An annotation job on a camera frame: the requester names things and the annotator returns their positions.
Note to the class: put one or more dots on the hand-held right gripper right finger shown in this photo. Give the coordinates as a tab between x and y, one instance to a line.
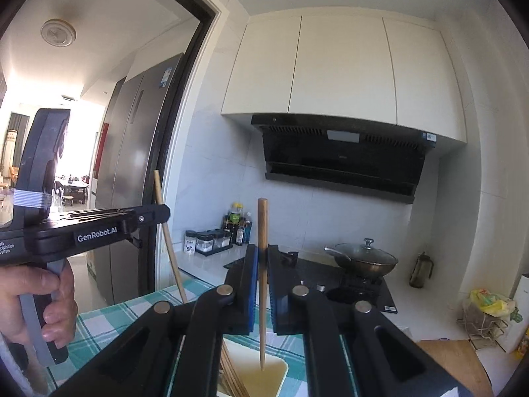
272	289

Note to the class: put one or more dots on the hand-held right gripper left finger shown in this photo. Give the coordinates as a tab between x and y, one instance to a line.
251	289

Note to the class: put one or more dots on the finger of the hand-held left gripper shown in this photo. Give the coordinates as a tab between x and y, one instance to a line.
153	214

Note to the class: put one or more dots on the white ribbed utensil holder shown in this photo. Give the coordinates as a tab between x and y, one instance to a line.
272	376

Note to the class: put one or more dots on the person's left hand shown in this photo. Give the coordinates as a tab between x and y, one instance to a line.
29	281

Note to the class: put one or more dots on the glass spice jar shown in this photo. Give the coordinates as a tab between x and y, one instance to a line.
204	242
190	242
226	238
217	240

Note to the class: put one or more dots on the dining table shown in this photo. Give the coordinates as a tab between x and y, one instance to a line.
74	188

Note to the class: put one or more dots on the dark sauce bottle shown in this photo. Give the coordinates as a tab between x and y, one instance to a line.
248	227
227	223

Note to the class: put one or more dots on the grey steel refrigerator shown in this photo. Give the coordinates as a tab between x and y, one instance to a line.
136	153

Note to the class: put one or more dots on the yellow cap sauce bottle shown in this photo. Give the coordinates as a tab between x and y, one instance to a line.
235	217

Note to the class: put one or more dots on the red panel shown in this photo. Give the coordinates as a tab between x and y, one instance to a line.
101	149

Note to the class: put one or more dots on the glass wok lid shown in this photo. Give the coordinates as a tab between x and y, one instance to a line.
363	254

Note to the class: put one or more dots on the black gas stove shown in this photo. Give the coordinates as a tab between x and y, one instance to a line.
372	295

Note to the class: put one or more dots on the dark wok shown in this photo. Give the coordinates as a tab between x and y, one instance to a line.
372	269

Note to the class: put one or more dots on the teal checkered tablecloth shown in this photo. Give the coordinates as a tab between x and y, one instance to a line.
107	318

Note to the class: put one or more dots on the black range hood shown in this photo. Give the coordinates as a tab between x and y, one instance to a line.
343	161

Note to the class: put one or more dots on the round ceiling light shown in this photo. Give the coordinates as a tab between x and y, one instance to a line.
58	32

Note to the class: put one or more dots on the yellow plastic bag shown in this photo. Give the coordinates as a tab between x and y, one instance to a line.
492	302

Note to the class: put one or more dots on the dark door frame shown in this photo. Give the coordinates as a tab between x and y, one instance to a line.
182	111

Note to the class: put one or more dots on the white wall cabinet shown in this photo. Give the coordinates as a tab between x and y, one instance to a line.
339	66

